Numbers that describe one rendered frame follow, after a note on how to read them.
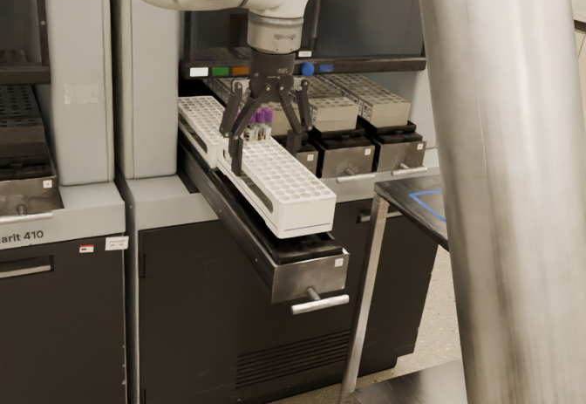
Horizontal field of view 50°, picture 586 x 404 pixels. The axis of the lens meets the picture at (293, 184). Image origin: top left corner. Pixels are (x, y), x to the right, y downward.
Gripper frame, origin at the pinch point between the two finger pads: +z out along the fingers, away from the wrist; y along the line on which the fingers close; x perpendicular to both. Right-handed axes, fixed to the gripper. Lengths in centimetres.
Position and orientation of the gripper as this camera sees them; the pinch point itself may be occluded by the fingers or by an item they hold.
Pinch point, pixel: (264, 159)
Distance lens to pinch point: 113.3
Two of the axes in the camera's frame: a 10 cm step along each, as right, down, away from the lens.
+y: 9.0, -1.1, 4.3
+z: -0.9, 9.0, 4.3
